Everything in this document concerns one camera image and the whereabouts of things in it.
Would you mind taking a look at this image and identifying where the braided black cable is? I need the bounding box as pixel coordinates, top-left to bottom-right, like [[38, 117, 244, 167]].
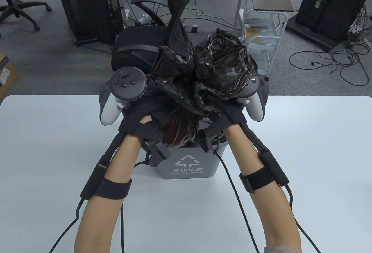
[[119, 160, 151, 253], [214, 151, 260, 253]]

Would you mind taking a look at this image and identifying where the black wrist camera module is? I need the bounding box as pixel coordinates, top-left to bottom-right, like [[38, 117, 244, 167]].
[[198, 125, 226, 153], [144, 140, 172, 167]]

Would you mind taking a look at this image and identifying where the cardboard box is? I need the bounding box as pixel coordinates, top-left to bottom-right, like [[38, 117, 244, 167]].
[[0, 53, 19, 99]]

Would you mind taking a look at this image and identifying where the black mesh office chair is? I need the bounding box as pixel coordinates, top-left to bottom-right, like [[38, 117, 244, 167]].
[[111, 0, 194, 75]]

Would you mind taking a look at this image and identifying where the person's right forearm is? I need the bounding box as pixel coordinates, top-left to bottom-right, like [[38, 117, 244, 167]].
[[224, 122, 303, 253]]

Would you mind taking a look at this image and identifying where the black floor cable tangle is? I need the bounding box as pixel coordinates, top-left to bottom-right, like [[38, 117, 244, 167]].
[[289, 3, 372, 86]]

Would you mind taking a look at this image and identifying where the thin black cable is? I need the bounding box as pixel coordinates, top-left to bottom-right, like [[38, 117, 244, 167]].
[[48, 199, 87, 253], [285, 185, 320, 253]]

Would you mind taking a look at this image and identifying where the black strapped arm pack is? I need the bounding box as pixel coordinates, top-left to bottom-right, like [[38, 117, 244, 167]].
[[239, 146, 290, 194], [80, 154, 133, 200]]

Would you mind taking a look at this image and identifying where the white rolling cart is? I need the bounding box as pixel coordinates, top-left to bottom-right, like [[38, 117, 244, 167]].
[[238, 9, 288, 81]]

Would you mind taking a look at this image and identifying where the grey plastic trash bin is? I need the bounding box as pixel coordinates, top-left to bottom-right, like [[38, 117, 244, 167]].
[[145, 137, 227, 180]]

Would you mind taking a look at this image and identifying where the black computer tower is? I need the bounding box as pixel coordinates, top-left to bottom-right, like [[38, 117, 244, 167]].
[[55, 0, 124, 46]]

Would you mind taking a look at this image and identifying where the person's left forearm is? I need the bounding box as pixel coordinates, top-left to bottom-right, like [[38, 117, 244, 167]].
[[74, 134, 146, 253]]

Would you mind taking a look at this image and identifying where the person's right hand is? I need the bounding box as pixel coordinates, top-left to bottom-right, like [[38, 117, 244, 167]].
[[198, 102, 249, 138]]

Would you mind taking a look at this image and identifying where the black equipment cabinet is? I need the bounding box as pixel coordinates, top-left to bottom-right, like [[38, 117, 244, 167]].
[[285, 0, 369, 51]]

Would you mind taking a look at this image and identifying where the black garbage bag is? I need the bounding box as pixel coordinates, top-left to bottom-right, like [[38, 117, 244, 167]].
[[150, 28, 259, 146]]

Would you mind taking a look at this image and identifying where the person's left hand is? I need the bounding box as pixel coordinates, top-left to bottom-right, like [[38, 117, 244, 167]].
[[119, 80, 175, 149]]

